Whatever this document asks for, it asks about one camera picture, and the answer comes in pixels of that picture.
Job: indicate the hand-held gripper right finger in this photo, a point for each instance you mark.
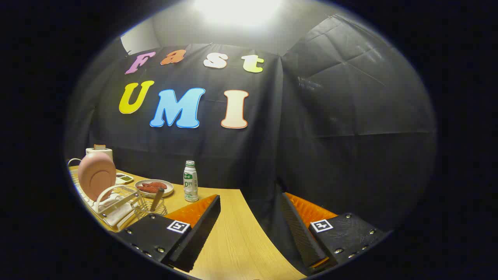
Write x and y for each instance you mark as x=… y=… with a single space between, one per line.
x=301 y=229

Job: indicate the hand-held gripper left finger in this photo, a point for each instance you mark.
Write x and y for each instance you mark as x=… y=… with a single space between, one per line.
x=202 y=229

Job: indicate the pink plate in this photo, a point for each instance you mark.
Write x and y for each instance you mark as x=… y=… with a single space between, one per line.
x=95 y=175

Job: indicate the white plate with meat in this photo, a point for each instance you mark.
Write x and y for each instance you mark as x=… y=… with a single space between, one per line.
x=166 y=191

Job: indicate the white divided condiment dish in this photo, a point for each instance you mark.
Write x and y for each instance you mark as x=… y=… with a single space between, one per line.
x=124 y=179

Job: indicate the white green-label drink bottle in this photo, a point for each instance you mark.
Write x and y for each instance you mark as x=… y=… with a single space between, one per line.
x=190 y=184

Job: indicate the reddish-brown meat piece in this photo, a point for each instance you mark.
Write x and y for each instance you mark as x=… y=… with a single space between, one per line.
x=157 y=185
x=148 y=189

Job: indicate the white toaster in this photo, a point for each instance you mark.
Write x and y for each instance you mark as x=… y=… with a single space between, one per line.
x=106 y=153

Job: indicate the bread slice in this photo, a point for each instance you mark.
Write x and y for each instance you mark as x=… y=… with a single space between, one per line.
x=99 y=147

